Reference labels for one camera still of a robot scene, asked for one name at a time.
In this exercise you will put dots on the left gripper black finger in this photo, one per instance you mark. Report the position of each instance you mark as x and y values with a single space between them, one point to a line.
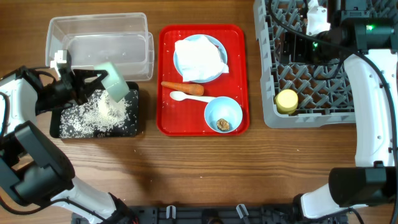
91 75
86 90

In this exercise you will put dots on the white rice pile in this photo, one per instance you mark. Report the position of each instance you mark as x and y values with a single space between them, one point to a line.
99 115

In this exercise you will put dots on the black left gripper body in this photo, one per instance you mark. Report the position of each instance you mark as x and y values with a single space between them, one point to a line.
59 94

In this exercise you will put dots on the yellow cup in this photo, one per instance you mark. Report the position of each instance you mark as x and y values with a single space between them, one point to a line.
286 101

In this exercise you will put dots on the brown food scrap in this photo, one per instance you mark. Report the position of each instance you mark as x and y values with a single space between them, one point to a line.
223 125

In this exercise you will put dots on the light blue bowl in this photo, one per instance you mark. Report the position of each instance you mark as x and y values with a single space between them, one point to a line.
226 108

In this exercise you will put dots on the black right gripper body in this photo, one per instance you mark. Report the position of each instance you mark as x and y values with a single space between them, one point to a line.
286 47

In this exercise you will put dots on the red serving tray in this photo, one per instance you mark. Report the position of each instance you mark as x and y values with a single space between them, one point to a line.
187 117

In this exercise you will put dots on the light blue plate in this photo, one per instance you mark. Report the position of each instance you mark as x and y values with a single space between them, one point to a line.
222 53

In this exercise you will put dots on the green bowl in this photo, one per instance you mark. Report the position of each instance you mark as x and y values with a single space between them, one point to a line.
114 83

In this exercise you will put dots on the grey dishwasher rack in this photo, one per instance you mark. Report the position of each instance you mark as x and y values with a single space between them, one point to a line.
322 99

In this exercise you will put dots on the white plastic spoon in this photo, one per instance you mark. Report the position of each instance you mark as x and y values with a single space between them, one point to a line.
180 96

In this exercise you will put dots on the black tray bin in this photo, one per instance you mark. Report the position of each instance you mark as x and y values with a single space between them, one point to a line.
130 130

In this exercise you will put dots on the orange carrot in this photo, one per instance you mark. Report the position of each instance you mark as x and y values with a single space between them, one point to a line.
192 89

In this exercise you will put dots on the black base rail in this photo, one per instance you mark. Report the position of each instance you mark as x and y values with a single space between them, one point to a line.
279 213

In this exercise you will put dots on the clear plastic bin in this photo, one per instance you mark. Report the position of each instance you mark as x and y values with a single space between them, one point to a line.
123 39

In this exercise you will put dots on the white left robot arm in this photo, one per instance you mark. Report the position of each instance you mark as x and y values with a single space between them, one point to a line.
33 169

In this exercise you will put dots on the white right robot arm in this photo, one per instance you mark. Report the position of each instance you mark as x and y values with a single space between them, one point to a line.
365 44

